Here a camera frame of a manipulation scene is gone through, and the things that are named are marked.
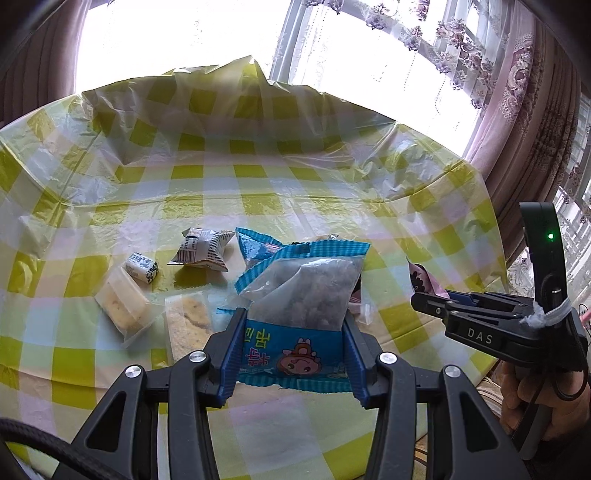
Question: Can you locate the pink purple snack wrapper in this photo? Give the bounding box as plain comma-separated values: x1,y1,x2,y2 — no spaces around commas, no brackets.
408,261,450,299

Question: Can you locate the black camera with green light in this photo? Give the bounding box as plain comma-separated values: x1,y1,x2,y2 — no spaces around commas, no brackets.
520,202,568,313

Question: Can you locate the black cable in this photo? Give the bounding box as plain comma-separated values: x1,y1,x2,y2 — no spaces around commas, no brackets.
0,416,122,480

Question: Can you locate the white lace sheer curtain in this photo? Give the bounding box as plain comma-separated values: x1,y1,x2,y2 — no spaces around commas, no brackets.
271,0,523,112

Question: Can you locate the green checkered plastic tablecloth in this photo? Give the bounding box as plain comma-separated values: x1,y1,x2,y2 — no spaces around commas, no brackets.
0,56,509,480

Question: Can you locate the pink floral curtain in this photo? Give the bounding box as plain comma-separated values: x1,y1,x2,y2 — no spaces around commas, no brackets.
467,1,582,263

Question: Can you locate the small white blue candy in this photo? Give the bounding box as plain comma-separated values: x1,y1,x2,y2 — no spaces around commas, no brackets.
124,252,159,284

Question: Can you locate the blue dried fruit bag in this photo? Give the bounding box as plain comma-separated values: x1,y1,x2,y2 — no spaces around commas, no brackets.
235,238,370,394
235,227,284,269

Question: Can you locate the right hand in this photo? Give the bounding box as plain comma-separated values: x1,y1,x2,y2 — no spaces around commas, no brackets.
500,361,590,441

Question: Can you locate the grey white barcode snack pack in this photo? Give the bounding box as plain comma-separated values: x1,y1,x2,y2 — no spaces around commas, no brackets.
167,227,235,272

